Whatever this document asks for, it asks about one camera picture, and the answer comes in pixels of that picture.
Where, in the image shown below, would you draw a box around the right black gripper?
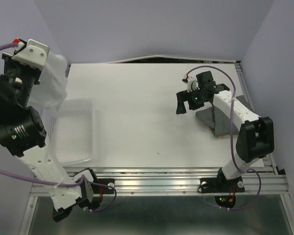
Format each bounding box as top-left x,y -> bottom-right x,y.
175,87 -> 207,115

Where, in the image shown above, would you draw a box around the white skirt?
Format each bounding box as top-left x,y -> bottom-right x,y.
29,52 -> 68,108

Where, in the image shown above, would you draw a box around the grey skirt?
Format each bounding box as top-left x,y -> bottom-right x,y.
195,95 -> 248,137

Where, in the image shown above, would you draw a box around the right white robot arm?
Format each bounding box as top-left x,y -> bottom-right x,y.
176,71 -> 274,193

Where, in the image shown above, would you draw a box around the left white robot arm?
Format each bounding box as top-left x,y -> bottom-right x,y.
0,52 -> 99,222

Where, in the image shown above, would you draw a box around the white plastic laundry basket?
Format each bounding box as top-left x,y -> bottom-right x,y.
42,99 -> 98,166

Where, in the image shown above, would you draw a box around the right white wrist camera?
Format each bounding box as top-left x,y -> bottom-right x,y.
182,75 -> 198,92

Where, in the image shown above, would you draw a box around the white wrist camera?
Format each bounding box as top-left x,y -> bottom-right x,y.
182,75 -> 198,92
12,38 -> 50,71

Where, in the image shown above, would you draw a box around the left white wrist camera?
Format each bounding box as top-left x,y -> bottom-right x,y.
12,38 -> 50,71

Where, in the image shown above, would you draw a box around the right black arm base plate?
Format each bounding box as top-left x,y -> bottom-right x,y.
197,177 -> 245,194

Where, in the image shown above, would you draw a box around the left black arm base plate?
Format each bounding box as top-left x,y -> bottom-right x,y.
90,178 -> 115,195

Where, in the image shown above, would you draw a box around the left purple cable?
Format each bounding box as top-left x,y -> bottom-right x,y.
0,41 -> 117,213

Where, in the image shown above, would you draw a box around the aluminium frame rail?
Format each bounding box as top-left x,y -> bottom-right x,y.
20,166 -> 294,235

